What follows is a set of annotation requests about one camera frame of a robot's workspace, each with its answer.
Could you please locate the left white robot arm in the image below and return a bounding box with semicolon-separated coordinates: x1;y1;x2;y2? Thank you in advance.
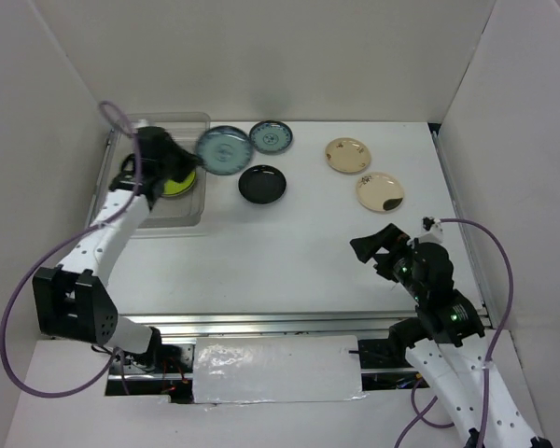
32;126;201;372

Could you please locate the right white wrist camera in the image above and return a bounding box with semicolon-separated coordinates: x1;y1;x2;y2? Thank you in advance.
422;217;443;237

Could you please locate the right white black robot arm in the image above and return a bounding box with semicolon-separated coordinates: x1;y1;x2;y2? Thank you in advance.
350;217;551;447

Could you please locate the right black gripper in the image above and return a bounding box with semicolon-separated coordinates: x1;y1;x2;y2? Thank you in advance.
350;221;426;300

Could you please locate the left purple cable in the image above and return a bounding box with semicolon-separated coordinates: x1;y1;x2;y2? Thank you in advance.
0;100;148;398

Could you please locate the white cover sheet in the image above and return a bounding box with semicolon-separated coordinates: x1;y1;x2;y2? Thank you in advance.
192;336;365;404

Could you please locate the blue floral plate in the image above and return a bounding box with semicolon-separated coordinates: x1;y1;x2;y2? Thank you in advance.
195;125;255;175
249;120;294;155

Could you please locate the black glossy plate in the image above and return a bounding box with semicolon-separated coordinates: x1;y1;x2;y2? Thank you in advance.
238;164;287;205

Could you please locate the cream plate black patch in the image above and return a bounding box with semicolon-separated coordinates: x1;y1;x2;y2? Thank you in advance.
356;172;405;213

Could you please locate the cream plate with floral marks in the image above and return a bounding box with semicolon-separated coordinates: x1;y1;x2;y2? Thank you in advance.
325;137;371;175

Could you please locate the lime green plate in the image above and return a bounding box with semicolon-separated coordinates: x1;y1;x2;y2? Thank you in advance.
162;170;197;198

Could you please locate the clear plastic bin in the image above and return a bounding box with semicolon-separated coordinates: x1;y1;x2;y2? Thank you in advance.
88;112;210;229

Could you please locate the aluminium rail frame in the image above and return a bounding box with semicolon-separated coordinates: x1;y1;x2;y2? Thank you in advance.
50;121;491;407

